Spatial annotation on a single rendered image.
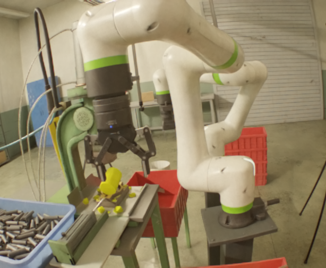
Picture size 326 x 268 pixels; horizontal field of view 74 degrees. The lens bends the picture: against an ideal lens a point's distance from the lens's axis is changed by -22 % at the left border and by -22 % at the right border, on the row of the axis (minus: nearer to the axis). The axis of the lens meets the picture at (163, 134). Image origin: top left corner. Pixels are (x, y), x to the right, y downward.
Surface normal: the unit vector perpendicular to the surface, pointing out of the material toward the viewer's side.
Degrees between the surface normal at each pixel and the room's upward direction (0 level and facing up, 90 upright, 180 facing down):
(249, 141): 90
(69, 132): 90
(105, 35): 123
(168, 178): 90
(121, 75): 90
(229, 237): 0
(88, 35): 103
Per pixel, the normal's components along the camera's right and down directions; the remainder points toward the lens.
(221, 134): 0.58, 0.08
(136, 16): -0.53, 0.44
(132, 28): -0.39, 0.76
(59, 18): -0.18, 0.25
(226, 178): -0.51, 0.22
